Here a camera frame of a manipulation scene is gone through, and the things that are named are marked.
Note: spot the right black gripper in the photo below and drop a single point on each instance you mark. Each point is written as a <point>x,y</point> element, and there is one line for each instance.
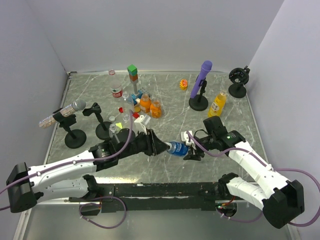
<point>194,156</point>

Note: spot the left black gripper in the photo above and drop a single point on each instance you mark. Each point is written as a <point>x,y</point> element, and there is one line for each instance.
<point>154,145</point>

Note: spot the blue label water bottle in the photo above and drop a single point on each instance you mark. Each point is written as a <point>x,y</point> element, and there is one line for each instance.
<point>177,148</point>

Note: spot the clear plastic bottle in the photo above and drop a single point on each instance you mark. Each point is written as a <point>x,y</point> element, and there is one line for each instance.
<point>113,130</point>

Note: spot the yellow juice bottle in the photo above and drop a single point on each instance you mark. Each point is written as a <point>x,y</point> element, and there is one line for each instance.
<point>218,104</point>

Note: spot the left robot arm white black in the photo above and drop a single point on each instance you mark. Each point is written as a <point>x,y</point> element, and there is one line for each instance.
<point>72,177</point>

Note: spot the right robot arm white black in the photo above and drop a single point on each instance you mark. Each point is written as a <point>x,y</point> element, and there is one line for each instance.
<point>280,199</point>

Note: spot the short orange bottle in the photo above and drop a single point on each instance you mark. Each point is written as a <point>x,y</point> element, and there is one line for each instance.
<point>156,109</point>

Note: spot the tall orange bottle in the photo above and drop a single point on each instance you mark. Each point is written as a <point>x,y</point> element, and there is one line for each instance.
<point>145,103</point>

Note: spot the small clear bottle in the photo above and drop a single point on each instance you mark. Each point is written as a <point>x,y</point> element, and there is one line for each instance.
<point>127,98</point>

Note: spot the red label water bottle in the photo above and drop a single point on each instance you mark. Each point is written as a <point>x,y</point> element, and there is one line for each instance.
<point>115,84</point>

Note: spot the orange cap near bottles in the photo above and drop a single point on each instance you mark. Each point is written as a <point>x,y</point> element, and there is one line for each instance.
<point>137,109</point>

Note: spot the lime green block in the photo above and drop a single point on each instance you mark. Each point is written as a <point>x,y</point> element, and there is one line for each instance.
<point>119,125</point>

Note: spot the black microphone stand centre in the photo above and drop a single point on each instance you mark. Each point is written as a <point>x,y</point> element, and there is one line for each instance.
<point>199,102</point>

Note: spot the empty black microphone stand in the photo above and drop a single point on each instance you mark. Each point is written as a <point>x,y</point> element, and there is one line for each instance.
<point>102,129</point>

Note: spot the yellow orange toy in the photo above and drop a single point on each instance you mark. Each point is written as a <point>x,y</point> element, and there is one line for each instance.
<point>183,84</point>

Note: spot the colourful block tower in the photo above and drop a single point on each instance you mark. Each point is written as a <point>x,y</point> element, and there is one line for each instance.
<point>138,90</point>

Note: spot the black stand holding microphone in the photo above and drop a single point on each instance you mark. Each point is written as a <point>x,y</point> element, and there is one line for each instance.
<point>74,138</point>

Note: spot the silver glitter microphone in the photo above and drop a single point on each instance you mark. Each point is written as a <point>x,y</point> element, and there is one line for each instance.
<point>78,105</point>

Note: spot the purple microphone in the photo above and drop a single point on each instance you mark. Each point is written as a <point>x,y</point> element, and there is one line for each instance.
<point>206,67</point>

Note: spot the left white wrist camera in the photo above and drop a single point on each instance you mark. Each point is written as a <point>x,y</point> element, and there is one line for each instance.
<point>141,123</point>

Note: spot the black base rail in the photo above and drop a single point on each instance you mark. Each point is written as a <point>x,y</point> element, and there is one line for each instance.
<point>205,196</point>

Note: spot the black ring stand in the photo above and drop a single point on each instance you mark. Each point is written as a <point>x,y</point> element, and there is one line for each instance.
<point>239,78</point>

